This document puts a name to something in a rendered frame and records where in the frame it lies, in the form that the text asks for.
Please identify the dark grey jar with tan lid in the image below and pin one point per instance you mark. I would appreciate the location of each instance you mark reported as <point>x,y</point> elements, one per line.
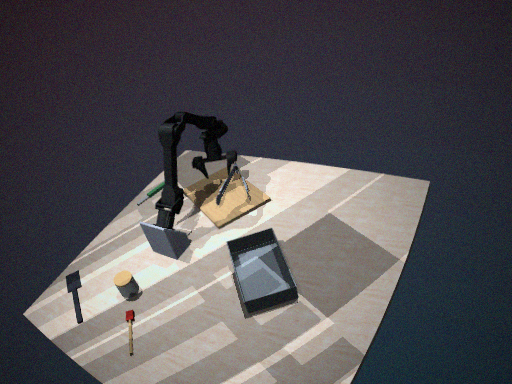
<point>126,284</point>

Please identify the black spatula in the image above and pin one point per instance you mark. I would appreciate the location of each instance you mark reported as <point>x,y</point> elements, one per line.
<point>74,282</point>

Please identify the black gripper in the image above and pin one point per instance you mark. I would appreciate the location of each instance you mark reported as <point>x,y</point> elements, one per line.
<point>213,154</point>

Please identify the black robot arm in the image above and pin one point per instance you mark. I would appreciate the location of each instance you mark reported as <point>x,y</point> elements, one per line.
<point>169,136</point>

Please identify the light brown wooden board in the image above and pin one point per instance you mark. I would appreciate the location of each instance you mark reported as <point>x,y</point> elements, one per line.
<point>234,203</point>

